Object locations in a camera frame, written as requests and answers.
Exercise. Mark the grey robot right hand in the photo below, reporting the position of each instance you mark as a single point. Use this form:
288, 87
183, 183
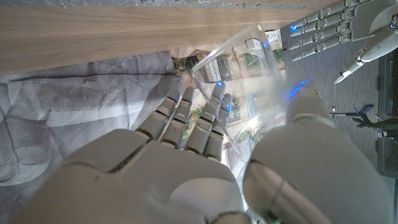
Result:
155, 180

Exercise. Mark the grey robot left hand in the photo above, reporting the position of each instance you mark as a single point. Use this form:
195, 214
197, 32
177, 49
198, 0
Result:
367, 18

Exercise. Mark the clear glass beaker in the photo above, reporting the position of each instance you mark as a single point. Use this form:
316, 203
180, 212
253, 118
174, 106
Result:
248, 77

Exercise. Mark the white power strip box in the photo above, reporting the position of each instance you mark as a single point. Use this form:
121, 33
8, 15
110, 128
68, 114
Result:
273, 35

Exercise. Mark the grey and black tool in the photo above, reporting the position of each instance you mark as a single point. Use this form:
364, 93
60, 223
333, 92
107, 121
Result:
373, 124

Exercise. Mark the printed backdrop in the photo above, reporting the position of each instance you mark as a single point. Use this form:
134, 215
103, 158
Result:
62, 109

